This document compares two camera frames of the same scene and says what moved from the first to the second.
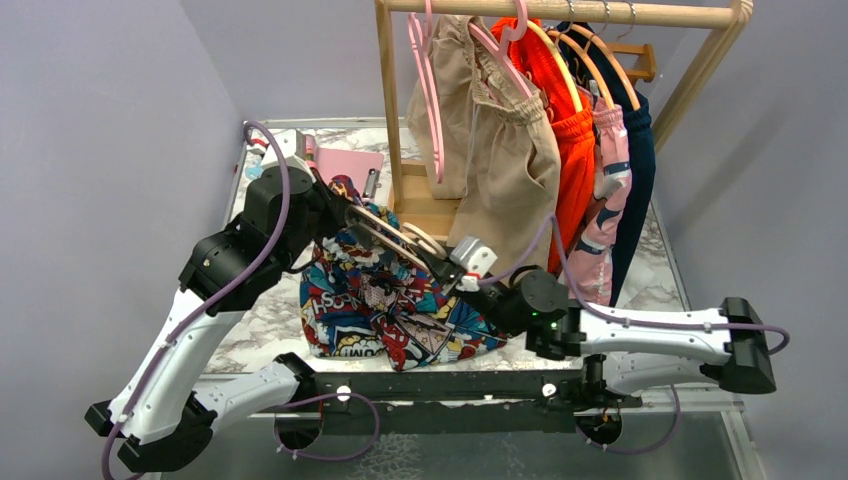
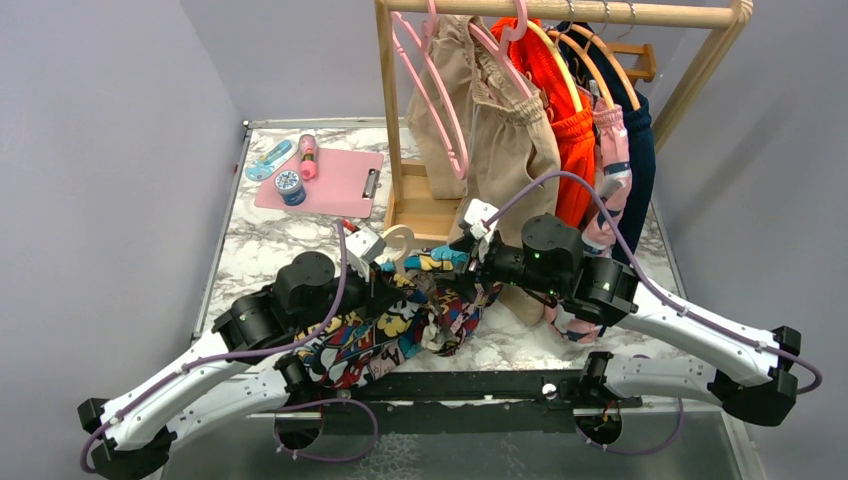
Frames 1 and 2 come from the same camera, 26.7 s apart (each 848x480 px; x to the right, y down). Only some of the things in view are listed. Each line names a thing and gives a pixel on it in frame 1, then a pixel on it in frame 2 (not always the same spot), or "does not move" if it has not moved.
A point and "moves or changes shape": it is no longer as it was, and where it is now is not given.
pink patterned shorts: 590,275 does not move
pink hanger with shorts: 514,33 does not move
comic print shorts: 356,302 moves or changes shape
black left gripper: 335,207 -> 378,294
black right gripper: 443,271 -> 480,266
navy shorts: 643,147 does not move
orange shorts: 573,128 does not move
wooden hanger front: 537,27 does not move
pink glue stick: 310,150 does not move
